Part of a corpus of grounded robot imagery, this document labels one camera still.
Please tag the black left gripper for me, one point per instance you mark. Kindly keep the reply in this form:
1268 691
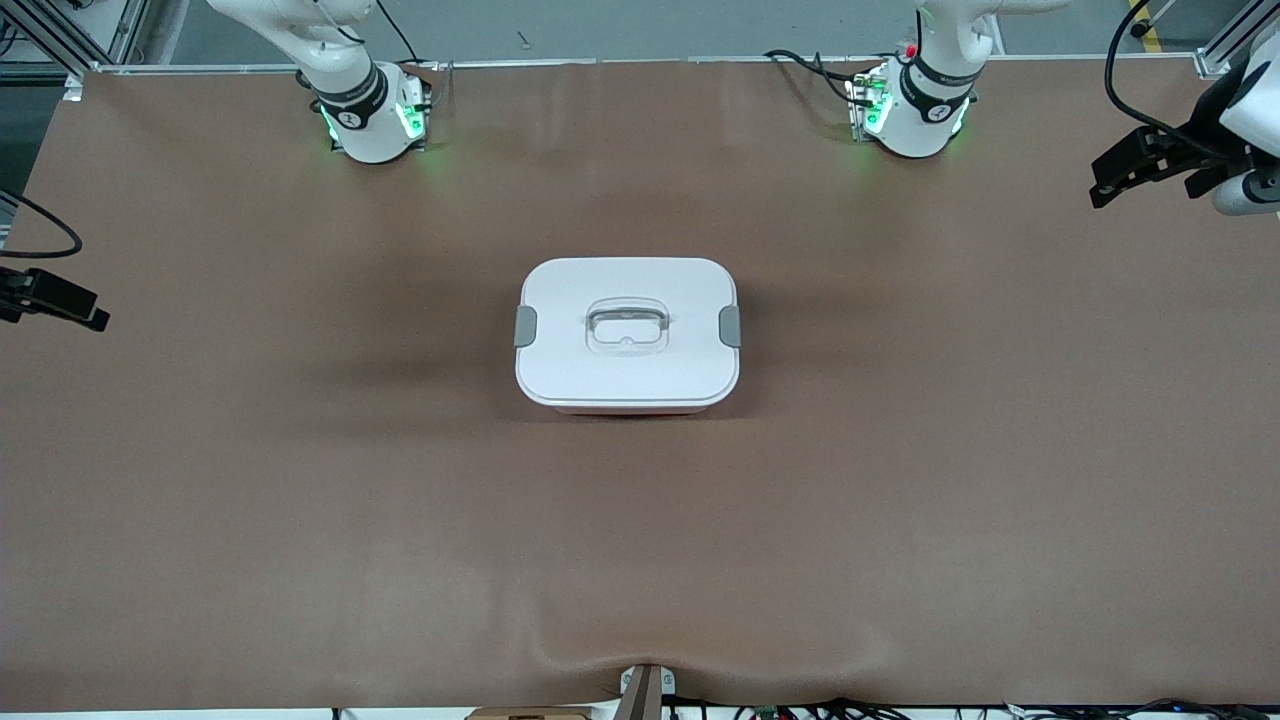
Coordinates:
1203 143

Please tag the white plastic box base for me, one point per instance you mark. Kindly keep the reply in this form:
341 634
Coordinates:
620 409

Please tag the aluminium table edge rail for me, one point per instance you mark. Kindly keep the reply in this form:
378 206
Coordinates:
600 61

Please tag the camera mount post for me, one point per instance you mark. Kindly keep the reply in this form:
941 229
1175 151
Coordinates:
640 695

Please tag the grey box latch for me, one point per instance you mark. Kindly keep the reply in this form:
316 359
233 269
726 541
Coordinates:
525 327
731 327

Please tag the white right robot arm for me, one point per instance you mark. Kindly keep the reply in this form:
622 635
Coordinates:
370 130

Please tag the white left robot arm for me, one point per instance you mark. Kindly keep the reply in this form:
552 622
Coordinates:
920 125

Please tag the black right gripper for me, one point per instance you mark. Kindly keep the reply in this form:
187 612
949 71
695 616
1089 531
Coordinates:
30 291

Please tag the metal base connector plate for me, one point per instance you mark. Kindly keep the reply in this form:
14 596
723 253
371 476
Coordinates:
415 110
865 100

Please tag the aluminium frame strut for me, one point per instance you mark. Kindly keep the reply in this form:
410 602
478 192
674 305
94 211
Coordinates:
1225 45
70 40

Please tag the brown table mat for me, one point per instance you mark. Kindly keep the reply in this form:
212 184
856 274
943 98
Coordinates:
900 500

